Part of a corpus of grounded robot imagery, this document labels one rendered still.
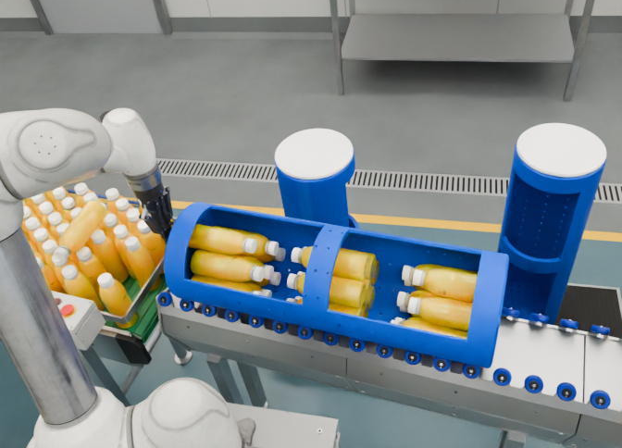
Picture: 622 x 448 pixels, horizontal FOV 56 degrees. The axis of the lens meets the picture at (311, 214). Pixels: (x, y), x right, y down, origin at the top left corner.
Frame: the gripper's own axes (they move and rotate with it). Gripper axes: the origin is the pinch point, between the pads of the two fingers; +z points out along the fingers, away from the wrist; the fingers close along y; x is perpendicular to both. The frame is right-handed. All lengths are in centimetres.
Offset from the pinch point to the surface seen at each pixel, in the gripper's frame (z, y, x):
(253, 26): 109, -319, -130
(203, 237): -1.7, -0.2, 11.7
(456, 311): 2, 5, 82
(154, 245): 13.0, -5.1, -11.9
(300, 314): 6.0, 12.3, 43.9
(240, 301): 6.2, 12.3, 26.9
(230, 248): -0.2, 0.6, 20.3
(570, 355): 24, -5, 111
